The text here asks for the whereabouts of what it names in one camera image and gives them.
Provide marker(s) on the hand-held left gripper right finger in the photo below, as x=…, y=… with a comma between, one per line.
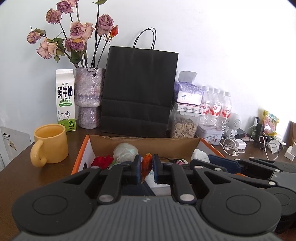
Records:
x=157, y=171

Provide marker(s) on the grey tin box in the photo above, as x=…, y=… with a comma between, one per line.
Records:
x=209, y=135

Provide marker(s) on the white round desk gadget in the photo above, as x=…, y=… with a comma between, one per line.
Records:
x=234, y=122

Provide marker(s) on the yellow pink snack bag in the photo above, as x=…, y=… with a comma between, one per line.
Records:
x=270, y=122

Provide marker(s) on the black paper bag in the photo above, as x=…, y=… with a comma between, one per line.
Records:
x=138, y=92

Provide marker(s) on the white paper pamphlet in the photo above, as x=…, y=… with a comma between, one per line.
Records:
x=13, y=141

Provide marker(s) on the purple textured vase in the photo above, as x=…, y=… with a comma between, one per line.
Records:
x=89, y=92

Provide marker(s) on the clear jar of seeds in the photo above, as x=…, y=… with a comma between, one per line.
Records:
x=185, y=126

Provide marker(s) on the purple tissue pack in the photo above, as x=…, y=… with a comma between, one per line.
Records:
x=188, y=92

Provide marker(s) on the red green fabric flower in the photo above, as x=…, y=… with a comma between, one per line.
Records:
x=101, y=161

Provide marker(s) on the red cardboard box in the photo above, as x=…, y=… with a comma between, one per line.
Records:
x=143, y=144

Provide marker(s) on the white charger block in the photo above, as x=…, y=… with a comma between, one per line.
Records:
x=241, y=143

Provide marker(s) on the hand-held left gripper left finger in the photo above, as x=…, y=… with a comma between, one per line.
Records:
x=137, y=171

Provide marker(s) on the white milk carton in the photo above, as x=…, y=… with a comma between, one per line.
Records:
x=66, y=102

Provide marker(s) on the dried pink rose bouquet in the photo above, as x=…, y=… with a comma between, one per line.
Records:
x=77, y=30

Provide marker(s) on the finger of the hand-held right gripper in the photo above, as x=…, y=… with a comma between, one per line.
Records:
x=225, y=163
x=249, y=177

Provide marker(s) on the small spray bottle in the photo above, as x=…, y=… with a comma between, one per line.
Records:
x=255, y=128

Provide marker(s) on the flat white box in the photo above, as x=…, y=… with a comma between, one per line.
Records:
x=188, y=108

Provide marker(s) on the wooden phone stand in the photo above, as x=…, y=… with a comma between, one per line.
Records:
x=292, y=132

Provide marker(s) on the white yellow plush toy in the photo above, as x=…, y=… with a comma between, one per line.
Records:
x=200, y=155

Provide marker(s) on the black power adapter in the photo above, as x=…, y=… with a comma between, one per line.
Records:
x=242, y=133

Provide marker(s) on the yellow ceramic mug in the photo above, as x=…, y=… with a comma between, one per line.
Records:
x=53, y=143

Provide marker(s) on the clear plastic bag bundle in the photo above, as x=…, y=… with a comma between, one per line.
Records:
x=124, y=151

